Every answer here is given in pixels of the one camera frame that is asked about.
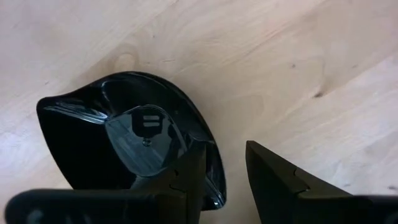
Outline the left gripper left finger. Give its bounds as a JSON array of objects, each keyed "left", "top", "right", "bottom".
[{"left": 130, "top": 141, "right": 208, "bottom": 224}]

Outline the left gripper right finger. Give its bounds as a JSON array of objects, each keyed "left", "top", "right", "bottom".
[{"left": 245, "top": 140, "right": 355, "bottom": 224}]

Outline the glossy black mini plate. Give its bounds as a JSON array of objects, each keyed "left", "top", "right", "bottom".
[{"left": 36, "top": 71, "right": 227, "bottom": 211}]

